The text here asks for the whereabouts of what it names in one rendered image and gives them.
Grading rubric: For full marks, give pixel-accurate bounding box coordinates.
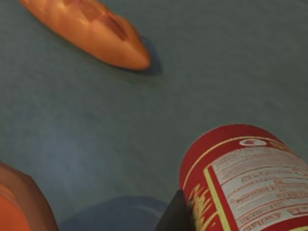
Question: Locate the red labelled can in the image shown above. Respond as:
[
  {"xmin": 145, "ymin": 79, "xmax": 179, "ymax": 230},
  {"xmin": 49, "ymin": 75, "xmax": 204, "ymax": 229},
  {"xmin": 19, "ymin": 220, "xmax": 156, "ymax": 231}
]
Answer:
[{"xmin": 179, "ymin": 124, "xmax": 308, "ymax": 231}]

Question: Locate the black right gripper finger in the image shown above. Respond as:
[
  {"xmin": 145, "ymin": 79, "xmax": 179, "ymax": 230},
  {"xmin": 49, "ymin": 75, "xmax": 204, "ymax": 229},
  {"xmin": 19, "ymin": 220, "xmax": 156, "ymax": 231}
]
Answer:
[{"xmin": 154, "ymin": 189, "xmax": 198, "ymax": 231}]

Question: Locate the orange-brown rounded object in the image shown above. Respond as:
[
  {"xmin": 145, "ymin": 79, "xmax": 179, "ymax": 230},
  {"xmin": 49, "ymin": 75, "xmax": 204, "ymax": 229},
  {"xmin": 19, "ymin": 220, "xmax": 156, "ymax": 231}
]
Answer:
[{"xmin": 0, "ymin": 162, "xmax": 59, "ymax": 231}]

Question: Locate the orange bread loaf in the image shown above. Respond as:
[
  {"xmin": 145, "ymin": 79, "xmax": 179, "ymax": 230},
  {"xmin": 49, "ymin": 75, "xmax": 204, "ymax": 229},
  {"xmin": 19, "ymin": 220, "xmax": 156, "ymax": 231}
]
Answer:
[{"xmin": 19, "ymin": 0, "xmax": 152, "ymax": 71}]

